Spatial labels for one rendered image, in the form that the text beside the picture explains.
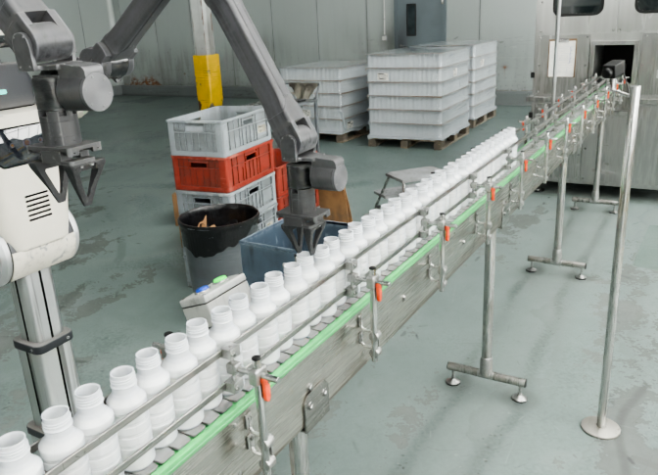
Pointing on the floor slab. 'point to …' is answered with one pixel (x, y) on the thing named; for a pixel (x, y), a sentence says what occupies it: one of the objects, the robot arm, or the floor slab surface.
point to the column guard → (208, 80)
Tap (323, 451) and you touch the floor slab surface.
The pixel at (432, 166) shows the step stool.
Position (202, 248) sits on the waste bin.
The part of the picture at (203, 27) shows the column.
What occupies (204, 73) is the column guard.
